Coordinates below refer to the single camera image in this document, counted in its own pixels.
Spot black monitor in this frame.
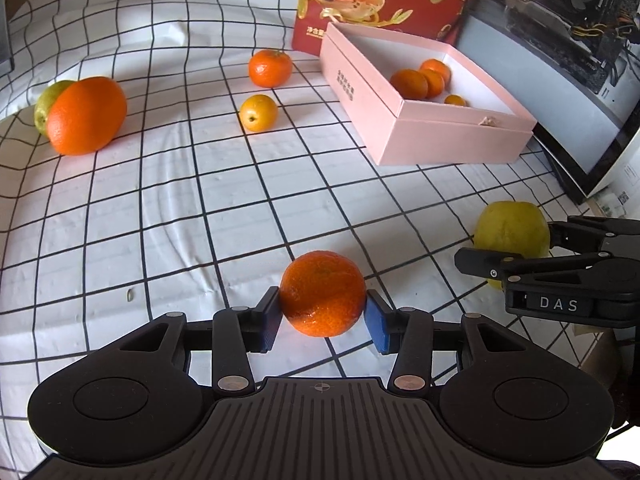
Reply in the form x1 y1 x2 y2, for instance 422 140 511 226
0 10 16 76

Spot white black-checked tablecloth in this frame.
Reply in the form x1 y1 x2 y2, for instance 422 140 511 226
0 0 621 480

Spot small yellow-orange citrus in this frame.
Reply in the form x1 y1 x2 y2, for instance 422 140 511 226
238 94 279 133

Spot computer case with glass panel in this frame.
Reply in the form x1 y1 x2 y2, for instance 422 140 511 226
457 0 640 206

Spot large orange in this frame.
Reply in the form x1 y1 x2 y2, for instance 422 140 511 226
46 76 128 156

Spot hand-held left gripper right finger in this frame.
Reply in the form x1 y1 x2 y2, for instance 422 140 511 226
364 289 526 393

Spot white printed carton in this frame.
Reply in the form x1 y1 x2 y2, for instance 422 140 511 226
584 157 640 222

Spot small yellow-green guava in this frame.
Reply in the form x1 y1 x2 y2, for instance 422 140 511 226
34 80 76 136

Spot large yellow-green guava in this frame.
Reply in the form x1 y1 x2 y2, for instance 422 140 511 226
472 200 551 292

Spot pink cardboard box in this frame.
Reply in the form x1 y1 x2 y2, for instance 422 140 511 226
319 22 538 167

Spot red snack bag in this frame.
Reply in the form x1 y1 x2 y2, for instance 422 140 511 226
291 0 488 58

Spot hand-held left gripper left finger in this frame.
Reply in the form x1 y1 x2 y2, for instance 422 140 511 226
117 286 281 393

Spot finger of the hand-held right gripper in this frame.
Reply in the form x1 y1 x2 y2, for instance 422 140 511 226
547 215 640 254
455 246 617 284

